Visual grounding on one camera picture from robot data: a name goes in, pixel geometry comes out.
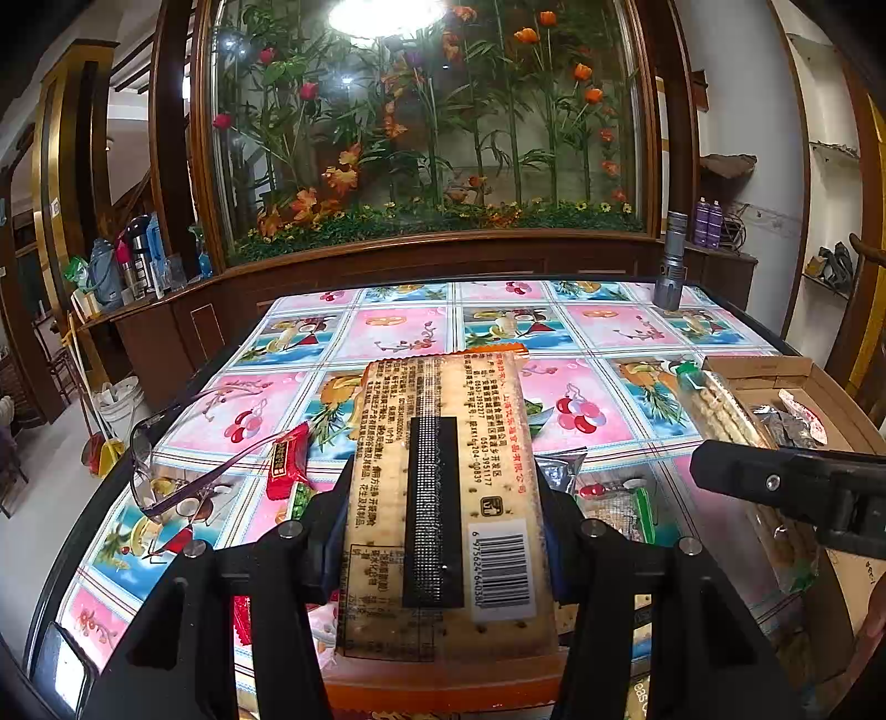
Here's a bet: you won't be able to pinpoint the clear green-edged rice cracker packet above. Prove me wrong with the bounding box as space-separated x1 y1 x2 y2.
578 477 658 548

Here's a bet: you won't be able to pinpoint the glass case with artificial plants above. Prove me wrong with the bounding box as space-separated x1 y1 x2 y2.
190 0 666 268

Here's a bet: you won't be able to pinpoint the dark green snack packet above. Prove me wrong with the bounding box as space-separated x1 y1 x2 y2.
284 481 320 523

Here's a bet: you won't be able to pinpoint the red and white snack packet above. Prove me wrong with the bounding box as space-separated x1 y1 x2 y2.
779 389 832 444

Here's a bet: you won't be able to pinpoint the dark thermos flask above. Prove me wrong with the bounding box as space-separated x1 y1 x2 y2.
123 216 154 299

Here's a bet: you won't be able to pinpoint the crumpled silver foil packet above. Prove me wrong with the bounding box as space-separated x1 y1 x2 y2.
751 402 825 451

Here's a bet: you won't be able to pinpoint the wall shelf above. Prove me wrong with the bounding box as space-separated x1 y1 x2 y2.
806 140 861 168

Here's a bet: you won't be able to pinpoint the long orange cracker packet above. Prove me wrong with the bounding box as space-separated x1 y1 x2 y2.
322 349 575 714

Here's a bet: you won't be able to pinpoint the grey metal flashlight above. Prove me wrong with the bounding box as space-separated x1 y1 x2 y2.
654 211 689 311

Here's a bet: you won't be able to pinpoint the light green snack packet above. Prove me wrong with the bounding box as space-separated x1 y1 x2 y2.
522 398 555 437

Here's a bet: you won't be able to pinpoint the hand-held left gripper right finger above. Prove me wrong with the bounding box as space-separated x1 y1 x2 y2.
536 479 804 720

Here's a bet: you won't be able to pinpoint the printed fruit tablecloth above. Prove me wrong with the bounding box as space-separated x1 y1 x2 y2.
24 277 832 720

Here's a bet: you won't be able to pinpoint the silver foil snack packet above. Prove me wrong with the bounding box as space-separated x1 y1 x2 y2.
533 446 589 494

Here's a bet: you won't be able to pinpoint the purple-framed eyeglasses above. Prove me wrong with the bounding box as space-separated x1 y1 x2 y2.
128 384 278 525

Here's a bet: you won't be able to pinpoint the long biscuit roll packet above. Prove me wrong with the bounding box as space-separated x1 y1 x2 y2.
674 363 819 596

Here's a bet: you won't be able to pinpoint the dark wooden cabinet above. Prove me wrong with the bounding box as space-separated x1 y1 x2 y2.
69 232 759 409

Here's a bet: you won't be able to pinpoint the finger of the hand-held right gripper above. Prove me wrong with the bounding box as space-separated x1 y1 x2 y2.
691 440 842 533

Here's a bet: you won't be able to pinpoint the cardboard box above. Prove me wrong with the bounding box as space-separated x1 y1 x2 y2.
699 354 886 693

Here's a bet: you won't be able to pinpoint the white bucket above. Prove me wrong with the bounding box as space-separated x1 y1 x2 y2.
93 377 146 440

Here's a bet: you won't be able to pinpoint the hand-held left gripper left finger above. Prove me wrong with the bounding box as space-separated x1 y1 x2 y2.
81 477 357 720

